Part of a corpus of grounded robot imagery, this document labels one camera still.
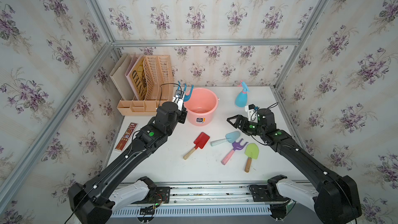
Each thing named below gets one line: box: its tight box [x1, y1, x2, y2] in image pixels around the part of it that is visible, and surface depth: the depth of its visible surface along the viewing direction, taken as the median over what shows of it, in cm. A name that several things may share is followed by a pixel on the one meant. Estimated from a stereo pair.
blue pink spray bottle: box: [234, 80, 251, 108], surface depth 105 cm
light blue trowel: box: [210, 131, 241, 147], surface depth 94 cm
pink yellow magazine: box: [124, 52, 148, 101], surface depth 97 cm
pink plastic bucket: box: [183, 87, 220, 127], surface depth 94 cm
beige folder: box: [109, 53, 137, 101], surface depth 92 cm
